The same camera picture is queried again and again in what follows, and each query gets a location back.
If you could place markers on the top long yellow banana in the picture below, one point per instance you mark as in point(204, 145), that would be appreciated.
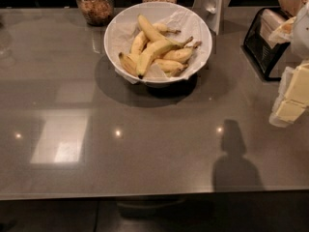
point(155, 36)

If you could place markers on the white bowl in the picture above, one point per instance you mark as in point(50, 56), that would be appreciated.
point(157, 8)

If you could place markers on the black napkin holder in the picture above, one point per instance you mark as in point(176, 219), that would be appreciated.
point(261, 52)

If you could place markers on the central large yellow banana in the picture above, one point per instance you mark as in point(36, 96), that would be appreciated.
point(150, 53)

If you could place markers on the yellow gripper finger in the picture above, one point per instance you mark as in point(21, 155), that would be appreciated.
point(285, 112)

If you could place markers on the glass jar with granola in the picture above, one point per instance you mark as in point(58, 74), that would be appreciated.
point(96, 12)

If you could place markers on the lower right yellow banana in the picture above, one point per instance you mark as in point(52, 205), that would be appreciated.
point(170, 67)

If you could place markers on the white stand base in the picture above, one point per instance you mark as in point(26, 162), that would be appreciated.
point(212, 12)

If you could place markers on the white paper bowl liner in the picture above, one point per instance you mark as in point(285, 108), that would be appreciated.
point(190, 23)

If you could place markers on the left upright yellow banana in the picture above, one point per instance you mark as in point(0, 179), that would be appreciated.
point(139, 43)

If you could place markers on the lower left striped banana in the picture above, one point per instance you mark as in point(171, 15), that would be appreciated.
point(128, 65)

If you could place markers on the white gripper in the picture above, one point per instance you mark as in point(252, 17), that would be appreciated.
point(301, 33)

